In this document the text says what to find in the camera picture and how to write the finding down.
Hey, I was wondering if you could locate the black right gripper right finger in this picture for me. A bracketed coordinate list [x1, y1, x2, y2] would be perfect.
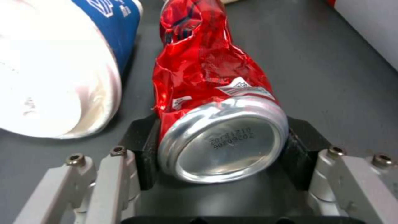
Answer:
[285, 115, 398, 224]

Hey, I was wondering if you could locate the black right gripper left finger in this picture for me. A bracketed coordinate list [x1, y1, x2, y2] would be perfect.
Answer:
[16, 114, 163, 224]

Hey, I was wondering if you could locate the crushed red soda can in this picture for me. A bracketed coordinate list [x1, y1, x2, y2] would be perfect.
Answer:
[151, 0, 290, 183]

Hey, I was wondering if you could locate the white box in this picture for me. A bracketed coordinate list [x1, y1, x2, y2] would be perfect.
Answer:
[330, 0, 398, 68]

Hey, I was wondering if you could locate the blue and white paper cup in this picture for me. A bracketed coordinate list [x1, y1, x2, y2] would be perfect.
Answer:
[0, 0, 144, 140]

